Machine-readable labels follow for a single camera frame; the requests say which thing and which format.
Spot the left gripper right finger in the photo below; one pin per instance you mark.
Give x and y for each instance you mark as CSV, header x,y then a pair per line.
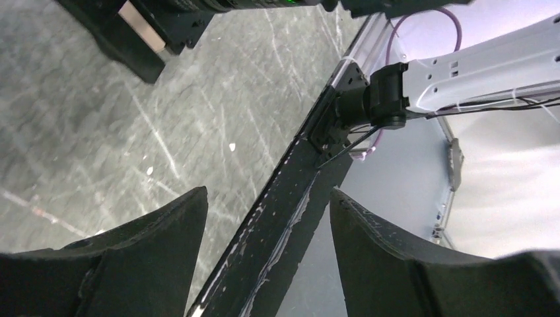
x,y
388,271

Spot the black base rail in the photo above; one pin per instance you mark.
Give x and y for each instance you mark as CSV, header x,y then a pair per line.
x,y
256,269

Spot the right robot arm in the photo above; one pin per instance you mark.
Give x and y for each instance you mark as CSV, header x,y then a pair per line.
x,y
479,78

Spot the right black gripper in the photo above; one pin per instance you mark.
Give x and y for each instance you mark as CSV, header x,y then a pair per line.
x,y
134,32

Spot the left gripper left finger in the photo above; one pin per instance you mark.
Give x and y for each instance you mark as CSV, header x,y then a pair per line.
x,y
142,268

